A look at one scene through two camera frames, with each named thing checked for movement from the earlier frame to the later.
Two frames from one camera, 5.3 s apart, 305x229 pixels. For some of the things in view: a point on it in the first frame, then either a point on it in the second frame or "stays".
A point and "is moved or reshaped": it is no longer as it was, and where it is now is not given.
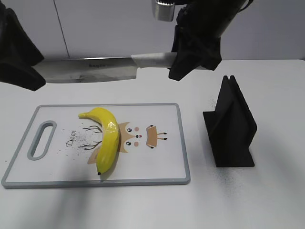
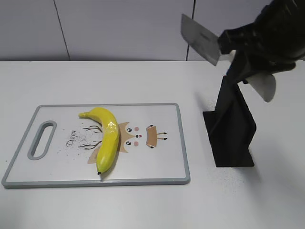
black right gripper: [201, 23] to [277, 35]
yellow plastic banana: [108, 149] stays
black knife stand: [231, 126] stays
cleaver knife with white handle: [99, 69] is moved or reshaped
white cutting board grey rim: [152, 148] stays
